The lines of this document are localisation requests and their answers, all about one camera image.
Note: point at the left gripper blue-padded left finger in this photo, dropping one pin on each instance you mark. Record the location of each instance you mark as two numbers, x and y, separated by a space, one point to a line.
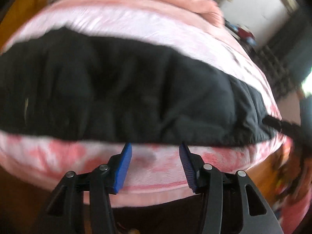
64 211

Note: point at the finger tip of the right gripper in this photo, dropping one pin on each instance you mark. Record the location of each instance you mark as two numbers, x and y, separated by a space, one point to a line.
284 127

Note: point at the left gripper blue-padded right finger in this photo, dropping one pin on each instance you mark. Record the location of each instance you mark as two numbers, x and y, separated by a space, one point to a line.
231 203

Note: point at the black pants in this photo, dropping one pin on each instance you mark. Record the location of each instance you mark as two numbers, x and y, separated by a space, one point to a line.
76 87

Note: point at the dark curtain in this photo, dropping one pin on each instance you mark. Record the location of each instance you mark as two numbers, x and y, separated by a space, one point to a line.
286 58

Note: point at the cluttered bedside table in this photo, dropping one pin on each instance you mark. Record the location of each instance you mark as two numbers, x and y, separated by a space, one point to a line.
243 35

